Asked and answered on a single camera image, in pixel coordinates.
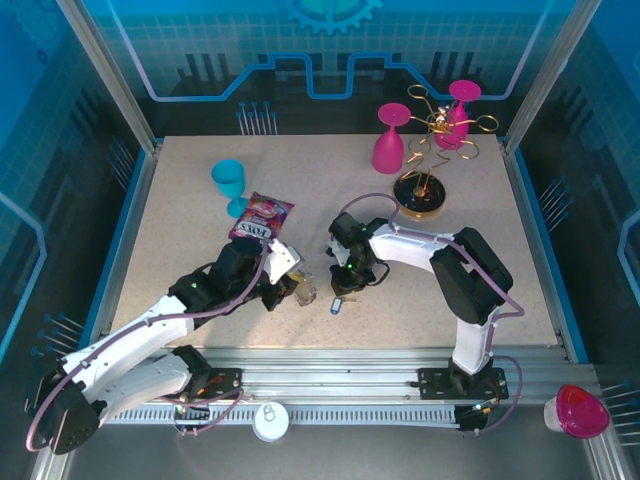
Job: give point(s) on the black electronics board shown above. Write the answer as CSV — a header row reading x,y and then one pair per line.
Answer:
x,y
192,417
475,420

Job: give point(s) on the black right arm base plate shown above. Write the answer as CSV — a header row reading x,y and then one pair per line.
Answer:
x,y
430,382

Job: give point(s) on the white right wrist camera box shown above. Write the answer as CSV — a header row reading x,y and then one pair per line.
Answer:
x,y
332,252

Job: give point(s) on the blue key tag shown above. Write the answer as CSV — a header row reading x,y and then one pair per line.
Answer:
x,y
337,306

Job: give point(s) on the aluminium frame post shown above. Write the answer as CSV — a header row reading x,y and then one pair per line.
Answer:
x,y
115,85
545,85

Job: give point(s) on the cyan plastic goblet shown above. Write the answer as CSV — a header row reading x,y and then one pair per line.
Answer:
x,y
229,185

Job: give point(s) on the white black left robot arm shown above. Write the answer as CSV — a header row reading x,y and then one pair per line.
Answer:
x,y
150,325

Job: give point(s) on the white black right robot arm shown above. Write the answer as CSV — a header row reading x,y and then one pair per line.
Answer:
x,y
410,247

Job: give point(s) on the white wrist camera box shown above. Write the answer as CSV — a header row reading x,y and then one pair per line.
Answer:
x,y
282,257
332,252

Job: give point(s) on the white round lid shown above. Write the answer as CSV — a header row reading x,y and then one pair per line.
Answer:
x,y
272,425

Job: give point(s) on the pink plastic goblet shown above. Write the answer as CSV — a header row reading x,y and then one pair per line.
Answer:
x,y
387,150
465,90

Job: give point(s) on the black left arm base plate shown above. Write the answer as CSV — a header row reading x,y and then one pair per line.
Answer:
x,y
225,382

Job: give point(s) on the purple candy bag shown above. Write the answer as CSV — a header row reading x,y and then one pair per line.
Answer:
x,y
260,220

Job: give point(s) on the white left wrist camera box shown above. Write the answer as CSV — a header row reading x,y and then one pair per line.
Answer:
x,y
282,257

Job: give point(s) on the small clear zip bag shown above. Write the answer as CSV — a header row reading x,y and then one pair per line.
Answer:
x,y
306,292

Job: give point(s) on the aluminium mounting rail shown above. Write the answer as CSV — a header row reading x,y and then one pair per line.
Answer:
x,y
325,365

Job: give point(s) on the pink and white cup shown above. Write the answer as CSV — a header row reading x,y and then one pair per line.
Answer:
x,y
580,412

